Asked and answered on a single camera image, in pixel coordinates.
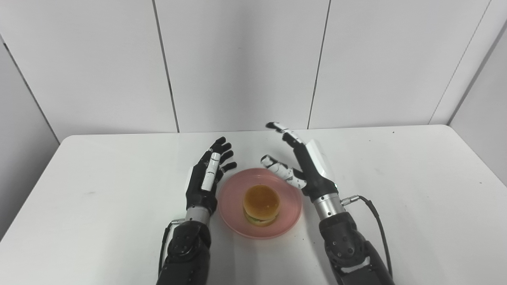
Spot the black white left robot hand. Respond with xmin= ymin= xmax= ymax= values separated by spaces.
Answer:
xmin=185 ymin=137 xmax=237 ymax=214

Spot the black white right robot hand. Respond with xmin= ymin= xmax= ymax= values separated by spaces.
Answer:
xmin=261 ymin=122 xmax=339 ymax=202

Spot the pink round plate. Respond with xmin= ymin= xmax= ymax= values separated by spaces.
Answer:
xmin=217 ymin=168 xmax=303 ymax=239

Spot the toy hamburger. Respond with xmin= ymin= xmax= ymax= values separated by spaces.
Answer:
xmin=243 ymin=184 xmax=281 ymax=227

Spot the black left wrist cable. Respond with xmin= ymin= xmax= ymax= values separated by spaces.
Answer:
xmin=158 ymin=218 xmax=185 ymax=277

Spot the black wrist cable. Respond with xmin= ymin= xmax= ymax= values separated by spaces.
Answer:
xmin=341 ymin=195 xmax=393 ymax=277
xmin=158 ymin=218 xmax=185 ymax=277

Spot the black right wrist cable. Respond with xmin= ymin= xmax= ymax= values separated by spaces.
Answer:
xmin=341 ymin=195 xmax=393 ymax=277

